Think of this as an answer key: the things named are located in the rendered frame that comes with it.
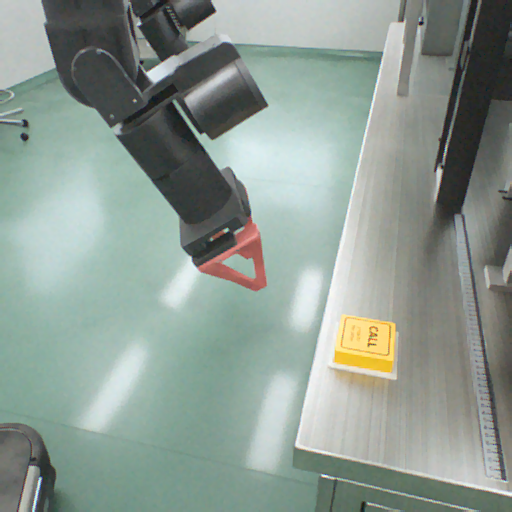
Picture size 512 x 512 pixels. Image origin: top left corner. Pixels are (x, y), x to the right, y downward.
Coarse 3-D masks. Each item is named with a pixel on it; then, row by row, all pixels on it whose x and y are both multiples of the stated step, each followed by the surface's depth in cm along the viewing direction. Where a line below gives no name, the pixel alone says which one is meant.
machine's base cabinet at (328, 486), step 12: (324, 480) 54; (336, 480) 54; (348, 480) 54; (324, 492) 56; (336, 492) 55; (348, 492) 55; (360, 492) 54; (372, 492) 54; (384, 492) 53; (396, 492) 53; (324, 504) 57; (336, 504) 56; (348, 504) 56; (360, 504) 55; (372, 504) 55; (384, 504) 54; (396, 504) 54; (408, 504) 53; (420, 504) 53; (432, 504) 52; (444, 504) 52
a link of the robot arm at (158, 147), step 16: (160, 96) 42; (176, 96) 41; (144, 112) 41; (160, 112) 41; (176, 112) 43; (128, 128) 42; (144, 128) 41; (160, 128) 41; (176, 128) 42; (128, 144) 42; (144, 144) 42; (160, 144) 42; (176, 144) 42; (192, 144) 44; (144, 160) 43; (160, 160) 43; (176, 160) 43; (160, 176) 44
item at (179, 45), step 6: (180, 36) 85; (174, 42) 84; (180, 42) 85; (186, 42) 86; (168, 48) 84; (174, 48) 85; (180, 48) 85; (186, 48) 86; (156, 54) 86; (162, 54) 85; (168, 54) 85; (174, 54) 85; (162, 60) 86
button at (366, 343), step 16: (352, 320) 65; (368, 320) 65; (352, 336) 63; (368, 336) 63; (384, 336) 63; (336, 352) 61; (352, 352) 60; (368, 352) 60; (384, 352) 60; (368, 368) 61; (384, 368) 60
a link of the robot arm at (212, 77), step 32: (96, 64) 37; (160, 64) 43; (192, 64) 40; (224, 64) 40; (96, 96) 38; (128, 96) 38; (192, 96) 41; (224, 96) 40; (256, 96) 41; (224, 128) 43
